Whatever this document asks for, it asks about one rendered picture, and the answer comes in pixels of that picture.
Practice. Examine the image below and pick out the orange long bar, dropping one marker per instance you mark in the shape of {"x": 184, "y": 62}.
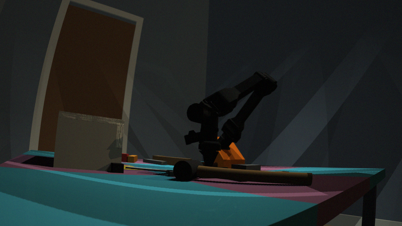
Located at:
{"x": 132, "y": 158}

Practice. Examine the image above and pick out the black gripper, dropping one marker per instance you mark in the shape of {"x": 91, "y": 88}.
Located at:
{"x": 210, "y": 146}

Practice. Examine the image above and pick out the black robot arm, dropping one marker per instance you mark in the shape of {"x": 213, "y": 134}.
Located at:
{"x": 223, "y": 102}

